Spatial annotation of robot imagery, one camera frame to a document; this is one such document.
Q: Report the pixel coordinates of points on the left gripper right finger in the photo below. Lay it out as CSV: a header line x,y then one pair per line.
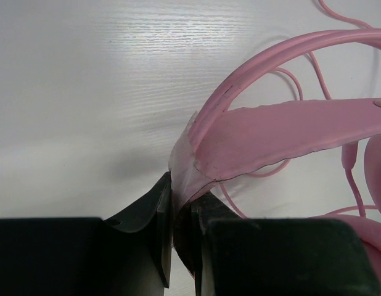
x,y
229,255

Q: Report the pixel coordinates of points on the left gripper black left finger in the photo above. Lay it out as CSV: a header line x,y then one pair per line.
x,y
126,254

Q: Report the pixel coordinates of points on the pink headphones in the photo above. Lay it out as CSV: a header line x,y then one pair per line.
x,y
220,143

